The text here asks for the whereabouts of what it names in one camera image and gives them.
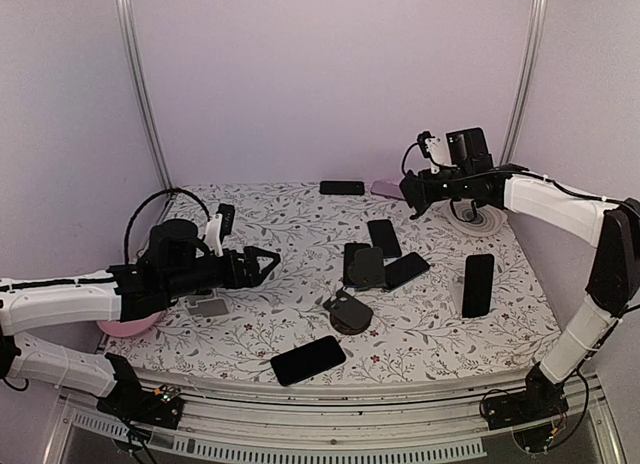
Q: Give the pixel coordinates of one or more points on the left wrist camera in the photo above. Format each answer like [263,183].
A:
[222,224]

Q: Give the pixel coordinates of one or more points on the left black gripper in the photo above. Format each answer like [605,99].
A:
[236,279]

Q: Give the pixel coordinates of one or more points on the left aluminium frame post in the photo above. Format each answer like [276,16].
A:
[126,19]

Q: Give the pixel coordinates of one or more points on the silver phone stand left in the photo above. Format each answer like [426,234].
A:
[206,305]

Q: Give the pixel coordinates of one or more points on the floral table mat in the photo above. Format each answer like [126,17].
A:
[416,333]

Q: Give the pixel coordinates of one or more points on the black phone front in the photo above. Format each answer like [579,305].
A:
[307,361]

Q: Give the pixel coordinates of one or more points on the blue phone under stand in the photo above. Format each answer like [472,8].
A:
[348,259]

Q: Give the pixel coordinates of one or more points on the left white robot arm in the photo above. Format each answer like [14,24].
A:
[28,305]

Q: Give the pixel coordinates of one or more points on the black phone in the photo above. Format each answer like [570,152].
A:
[479,267]
[307,361]
[383,236]
[341,187]

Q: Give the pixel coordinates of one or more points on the white silver phone stand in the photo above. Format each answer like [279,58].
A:
[457,291]

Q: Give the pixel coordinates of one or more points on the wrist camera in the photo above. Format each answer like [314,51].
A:
[222,224]
[435,150]

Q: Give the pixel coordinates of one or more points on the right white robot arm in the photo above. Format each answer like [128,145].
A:
[592,279]

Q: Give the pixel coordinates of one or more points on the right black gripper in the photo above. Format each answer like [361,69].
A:
[425,192]

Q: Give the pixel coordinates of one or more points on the pink bowl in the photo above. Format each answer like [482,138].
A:
[130,328]

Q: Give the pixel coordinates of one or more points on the purple phone at back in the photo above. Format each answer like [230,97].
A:
[386,189]

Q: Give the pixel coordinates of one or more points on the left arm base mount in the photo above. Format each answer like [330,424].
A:
[128,401]

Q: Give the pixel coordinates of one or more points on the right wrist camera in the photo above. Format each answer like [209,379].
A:
[435,150]

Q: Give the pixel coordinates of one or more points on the white patterned plate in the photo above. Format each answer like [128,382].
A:
[473,221]

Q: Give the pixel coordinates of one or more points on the black stand wooden base front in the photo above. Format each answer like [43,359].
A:
[348,315]

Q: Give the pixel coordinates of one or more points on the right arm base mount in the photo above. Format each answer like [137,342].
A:
[540,399]

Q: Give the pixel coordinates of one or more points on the front aluminium rail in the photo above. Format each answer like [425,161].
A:
[423,422]

